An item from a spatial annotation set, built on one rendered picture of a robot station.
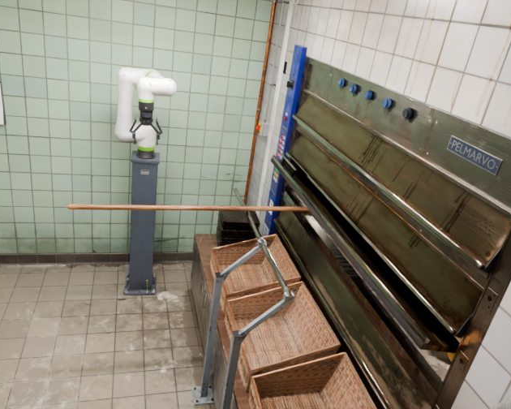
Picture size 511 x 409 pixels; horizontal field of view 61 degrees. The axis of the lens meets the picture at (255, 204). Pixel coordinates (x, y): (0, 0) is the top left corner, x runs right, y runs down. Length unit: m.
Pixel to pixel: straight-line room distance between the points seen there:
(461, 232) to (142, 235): 2.58
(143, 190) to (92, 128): 0.69
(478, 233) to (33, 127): 3.21
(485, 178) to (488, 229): 0.16
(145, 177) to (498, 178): 2.49
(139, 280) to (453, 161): 2.82
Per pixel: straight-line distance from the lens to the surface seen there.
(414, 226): 1.83
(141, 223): 3.54
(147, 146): 3.32
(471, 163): 1.63
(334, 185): 2.41
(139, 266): 3.75
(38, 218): 4.12
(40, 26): 3.66
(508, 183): 1.52
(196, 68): 3.67
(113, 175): 3.88
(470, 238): 1.59
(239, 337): 2.11
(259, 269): 3.24
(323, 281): 2.53
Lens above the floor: 2.35
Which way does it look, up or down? 24 degrees down
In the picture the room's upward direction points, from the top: 9 degrees clockwise
